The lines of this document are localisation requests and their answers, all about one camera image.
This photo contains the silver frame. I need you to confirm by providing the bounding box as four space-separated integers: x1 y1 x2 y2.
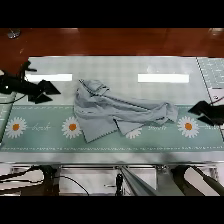
0 161 224 197

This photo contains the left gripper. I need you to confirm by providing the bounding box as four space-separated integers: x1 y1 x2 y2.
12 79 62 105

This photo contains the grey shirt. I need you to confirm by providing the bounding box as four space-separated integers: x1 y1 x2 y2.
72 78 180 144

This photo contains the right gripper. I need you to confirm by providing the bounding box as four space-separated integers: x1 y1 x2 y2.
187 100 224 127

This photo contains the black cable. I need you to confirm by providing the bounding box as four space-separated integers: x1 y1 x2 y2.
59 175 91 197
0 94 28 106

